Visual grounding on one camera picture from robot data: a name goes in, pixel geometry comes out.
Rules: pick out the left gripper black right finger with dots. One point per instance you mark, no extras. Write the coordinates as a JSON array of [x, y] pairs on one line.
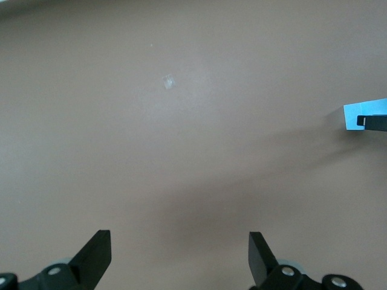
[[263, 262]]

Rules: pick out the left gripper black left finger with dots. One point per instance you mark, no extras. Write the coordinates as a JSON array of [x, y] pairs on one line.
[[87, 259]]

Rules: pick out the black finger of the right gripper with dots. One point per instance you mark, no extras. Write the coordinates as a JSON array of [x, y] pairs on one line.
[[375, 123]]

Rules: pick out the light blue foam block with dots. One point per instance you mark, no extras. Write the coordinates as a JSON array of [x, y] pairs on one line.
[[352, 116]]

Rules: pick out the small clear tape patch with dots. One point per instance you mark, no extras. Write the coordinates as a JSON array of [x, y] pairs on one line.
[[168, 82]]

